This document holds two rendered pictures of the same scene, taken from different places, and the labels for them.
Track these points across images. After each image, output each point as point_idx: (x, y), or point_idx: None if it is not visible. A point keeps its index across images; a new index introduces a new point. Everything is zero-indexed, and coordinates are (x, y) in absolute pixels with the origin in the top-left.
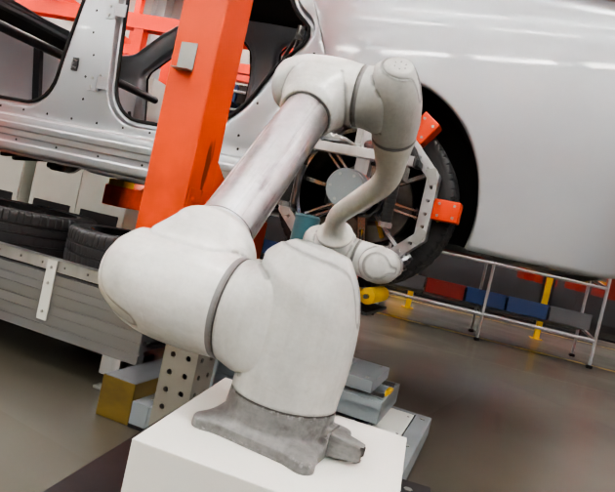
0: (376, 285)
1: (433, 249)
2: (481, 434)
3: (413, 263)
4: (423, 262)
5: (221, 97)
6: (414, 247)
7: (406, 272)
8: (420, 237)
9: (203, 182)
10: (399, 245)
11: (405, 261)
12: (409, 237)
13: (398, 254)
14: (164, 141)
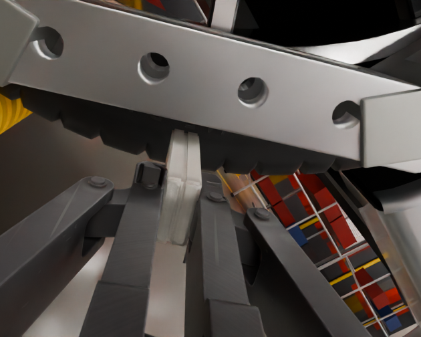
0: None
1: (340, 168)
2: (56, 322)
3: (226, 150)
4: (259, 172)
5: None
6: (341, 156)
7: (166, 158)
8: None
9: None
10: (286, 72)
11: (279, 317)
12: (378, 83)
13: (231, 114)
14: None
